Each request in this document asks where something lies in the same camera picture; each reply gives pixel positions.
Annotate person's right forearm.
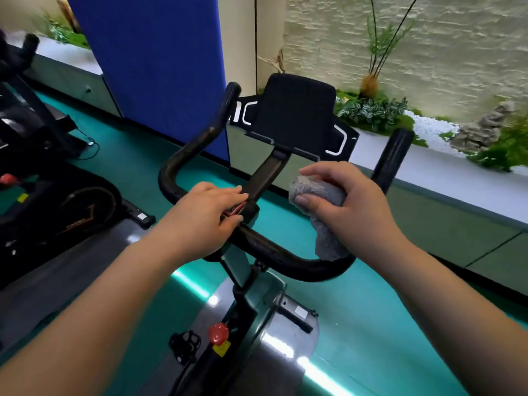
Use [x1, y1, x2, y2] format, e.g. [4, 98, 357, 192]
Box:
[371, 239, 528, 396]

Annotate green moss mat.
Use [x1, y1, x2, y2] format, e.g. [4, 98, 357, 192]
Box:
[334, 89, 528, 174]

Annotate person's left forearm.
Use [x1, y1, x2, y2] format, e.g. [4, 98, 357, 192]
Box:
[0, 230, 195, 396]

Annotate blue wall pad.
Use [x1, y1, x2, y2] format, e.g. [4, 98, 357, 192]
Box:
[65, 0, 232, 163]

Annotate small dark green shrub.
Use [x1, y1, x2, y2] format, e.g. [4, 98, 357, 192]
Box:
[468, 135, 528, 173]

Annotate black power cable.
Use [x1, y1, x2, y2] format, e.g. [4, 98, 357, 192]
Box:
[74, 129, 101, 161]

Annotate slim green fern plant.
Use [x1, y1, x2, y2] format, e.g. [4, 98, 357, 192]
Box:
[494, 115, 528, 153]

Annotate dry brown branch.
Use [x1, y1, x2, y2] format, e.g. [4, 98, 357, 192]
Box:
[257, 49, 286, 75]

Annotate person's right hand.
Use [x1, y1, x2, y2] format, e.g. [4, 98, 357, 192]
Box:
[293, 161, 409, 268]

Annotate variegated leaf plant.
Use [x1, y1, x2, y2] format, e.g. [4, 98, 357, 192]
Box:
[334, 96, 409, 133]

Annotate grey stacked rock ornament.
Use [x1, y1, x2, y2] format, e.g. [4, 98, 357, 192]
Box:
[449, 101, 519, 153]

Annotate tall thin stemmed fern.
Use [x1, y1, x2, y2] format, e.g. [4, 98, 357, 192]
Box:
[359, 0, 421, 100]

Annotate grey cleaning cloth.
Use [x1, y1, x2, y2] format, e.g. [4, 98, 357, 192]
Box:
[288, 175, 351, 262]

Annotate person's left hand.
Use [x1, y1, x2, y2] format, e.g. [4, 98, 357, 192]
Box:
[158, 181, 250, 262]

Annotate long cabinet with grey top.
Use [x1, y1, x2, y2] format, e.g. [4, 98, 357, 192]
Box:
[6, 30, 123, 118]
[227, 123, 528, 298]

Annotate small green garden plants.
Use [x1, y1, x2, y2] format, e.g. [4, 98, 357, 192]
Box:
[41, 0, 91, 50]

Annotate patch of white pebbles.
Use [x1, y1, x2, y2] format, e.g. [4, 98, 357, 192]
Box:
[404, 110, 461, 155]

